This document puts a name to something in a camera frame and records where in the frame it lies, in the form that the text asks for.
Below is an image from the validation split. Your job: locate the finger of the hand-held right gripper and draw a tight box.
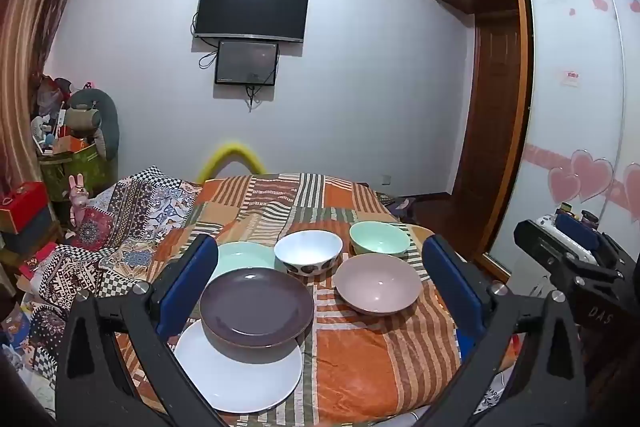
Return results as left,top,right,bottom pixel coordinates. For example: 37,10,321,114
514,220,621,289
555,211,622,269

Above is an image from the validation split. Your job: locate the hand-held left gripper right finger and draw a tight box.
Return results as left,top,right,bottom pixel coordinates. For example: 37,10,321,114
421,234,586,427

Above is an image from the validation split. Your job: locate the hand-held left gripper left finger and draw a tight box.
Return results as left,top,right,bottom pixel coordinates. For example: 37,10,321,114
55,234,221,427

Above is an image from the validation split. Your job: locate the mint green plate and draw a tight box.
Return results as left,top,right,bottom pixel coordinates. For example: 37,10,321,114
207,241,281,283

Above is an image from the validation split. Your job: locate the dark purple plate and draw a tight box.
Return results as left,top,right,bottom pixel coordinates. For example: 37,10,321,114
199,268,316,348

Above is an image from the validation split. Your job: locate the pink bowl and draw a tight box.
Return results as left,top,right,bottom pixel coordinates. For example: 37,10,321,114
333,253,424,317

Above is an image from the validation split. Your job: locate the mint green bowl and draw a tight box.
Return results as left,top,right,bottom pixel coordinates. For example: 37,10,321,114
348,221,411,260

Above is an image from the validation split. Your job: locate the white plate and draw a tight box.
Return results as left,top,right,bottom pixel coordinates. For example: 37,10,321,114
174,319,304,414

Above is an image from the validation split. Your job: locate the white bowl with dark spots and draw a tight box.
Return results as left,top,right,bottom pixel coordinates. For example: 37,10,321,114
273,230,344,277

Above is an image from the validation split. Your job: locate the patterned checkered quilt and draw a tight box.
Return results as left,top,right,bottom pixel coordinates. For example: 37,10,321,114
0,166,203,408

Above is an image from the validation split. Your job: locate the dark bag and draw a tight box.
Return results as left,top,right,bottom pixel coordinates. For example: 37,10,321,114
380,192,416,223

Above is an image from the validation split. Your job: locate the white sliding door with hearts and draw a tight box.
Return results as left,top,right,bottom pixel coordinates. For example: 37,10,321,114
487,0,640,283

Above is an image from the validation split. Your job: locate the orange striped patchwork blanket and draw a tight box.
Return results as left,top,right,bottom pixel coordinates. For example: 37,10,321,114
115,173,501,427

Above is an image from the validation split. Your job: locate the yellow foam tube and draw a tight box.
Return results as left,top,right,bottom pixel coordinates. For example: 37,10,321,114
196,142,266,184

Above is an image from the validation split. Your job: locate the pink rabbit toy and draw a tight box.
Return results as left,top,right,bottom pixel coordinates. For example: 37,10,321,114
67,174,91,228

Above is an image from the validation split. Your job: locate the wooden door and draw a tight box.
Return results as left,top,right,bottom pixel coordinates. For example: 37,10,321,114
452,9,523,208

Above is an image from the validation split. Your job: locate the green cardboard box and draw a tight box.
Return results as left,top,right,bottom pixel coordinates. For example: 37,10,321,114
40,142,108,200

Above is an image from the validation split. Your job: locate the dark grey box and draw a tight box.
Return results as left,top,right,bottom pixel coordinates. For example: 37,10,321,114
0,207,53,254

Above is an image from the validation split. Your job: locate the orange cardboard box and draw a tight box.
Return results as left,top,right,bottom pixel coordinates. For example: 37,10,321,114
52,137,91,155

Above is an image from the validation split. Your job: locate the red box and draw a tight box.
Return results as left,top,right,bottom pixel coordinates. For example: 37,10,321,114
0,182,51,235

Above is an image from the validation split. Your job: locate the grey plush toy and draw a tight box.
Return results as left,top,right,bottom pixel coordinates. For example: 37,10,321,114
67,88,120,162

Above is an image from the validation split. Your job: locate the brown striped curtain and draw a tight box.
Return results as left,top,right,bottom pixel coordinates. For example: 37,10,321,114
0,0,96,188

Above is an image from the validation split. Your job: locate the small black wall monitor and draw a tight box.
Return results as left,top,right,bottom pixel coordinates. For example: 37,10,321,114
215,39,280,86

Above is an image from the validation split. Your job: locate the black wall television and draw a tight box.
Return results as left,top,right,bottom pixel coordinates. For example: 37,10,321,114
193,0,310,44

